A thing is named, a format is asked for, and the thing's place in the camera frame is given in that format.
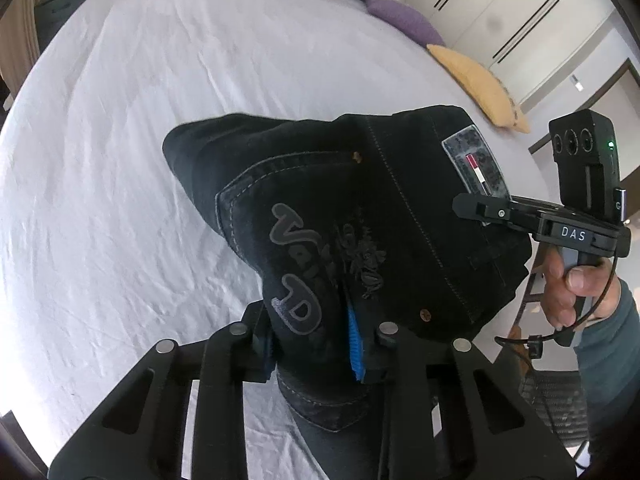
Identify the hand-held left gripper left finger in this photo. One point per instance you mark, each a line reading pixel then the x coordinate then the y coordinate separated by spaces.
pixel 250 347

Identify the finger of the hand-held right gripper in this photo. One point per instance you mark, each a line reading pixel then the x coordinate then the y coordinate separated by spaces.
pixel 480 207

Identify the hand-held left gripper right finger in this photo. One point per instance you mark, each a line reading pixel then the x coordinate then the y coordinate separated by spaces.
pixel 355 345

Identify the black denim pants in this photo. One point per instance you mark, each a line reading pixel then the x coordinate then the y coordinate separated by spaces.
pixel 400 240

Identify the person's right forearm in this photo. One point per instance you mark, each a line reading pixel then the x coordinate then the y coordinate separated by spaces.
pixel 610 370

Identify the person's right hand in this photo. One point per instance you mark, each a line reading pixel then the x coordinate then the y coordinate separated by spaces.
pixel 555 295

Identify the yellow pillow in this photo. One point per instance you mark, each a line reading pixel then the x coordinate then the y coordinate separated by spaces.
pixel 475 80

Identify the white wardrobe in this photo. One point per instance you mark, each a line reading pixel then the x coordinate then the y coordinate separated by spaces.
pixel 475 5

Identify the purple pillow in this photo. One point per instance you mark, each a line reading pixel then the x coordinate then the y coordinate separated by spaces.
pixel 400 15

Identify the black mesh chair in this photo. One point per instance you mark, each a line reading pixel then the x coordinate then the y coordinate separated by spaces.
pixel 555 405

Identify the bed with white sheet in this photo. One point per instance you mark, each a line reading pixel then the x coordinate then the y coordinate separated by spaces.
pixel 125 160

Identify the dark bedside furniture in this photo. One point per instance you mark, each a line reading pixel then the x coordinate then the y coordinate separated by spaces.
pixel 65 10

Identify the beige curtain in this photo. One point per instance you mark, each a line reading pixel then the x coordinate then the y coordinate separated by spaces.
pixel 20 35

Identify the door with brown frame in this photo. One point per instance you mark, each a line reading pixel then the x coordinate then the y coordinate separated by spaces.
pixel 537 146

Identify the white wall switch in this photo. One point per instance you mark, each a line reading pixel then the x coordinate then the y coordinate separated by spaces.
pixel 578 82

